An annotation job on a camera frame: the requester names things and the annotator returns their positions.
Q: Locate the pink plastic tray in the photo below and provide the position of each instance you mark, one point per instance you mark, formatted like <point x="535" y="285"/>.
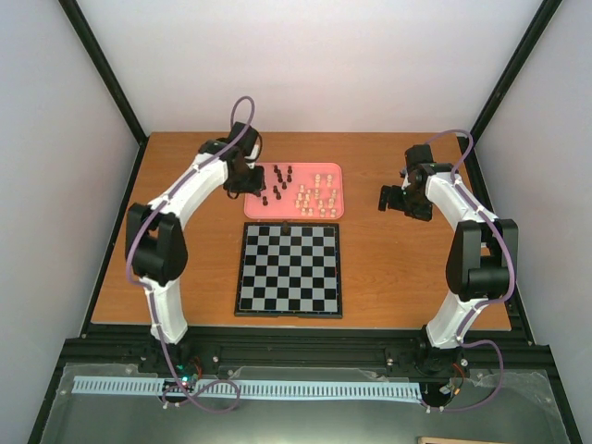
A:
<point x="285" y="182"/>

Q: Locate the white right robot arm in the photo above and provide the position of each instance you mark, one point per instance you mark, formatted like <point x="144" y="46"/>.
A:
<point x="480" y="269"/>

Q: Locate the black aluminium frame base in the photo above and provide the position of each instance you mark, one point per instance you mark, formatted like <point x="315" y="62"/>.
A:
<point x="224" y="348"/>

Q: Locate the light blue cable duct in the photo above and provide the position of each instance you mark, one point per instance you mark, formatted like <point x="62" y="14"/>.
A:
<point x="252" y="390"/>

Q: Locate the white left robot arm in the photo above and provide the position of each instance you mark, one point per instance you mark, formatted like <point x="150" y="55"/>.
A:
<point x="156" y="251"/>

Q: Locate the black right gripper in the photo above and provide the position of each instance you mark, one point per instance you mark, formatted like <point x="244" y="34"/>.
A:
<point x="422" y="213"/>

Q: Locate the black white chess board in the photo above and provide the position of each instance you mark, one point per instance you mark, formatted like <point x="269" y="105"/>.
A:
<point x="296" y="274"/>

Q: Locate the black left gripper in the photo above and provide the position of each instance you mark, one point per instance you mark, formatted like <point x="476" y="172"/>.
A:
<point x="255" y="189"/>

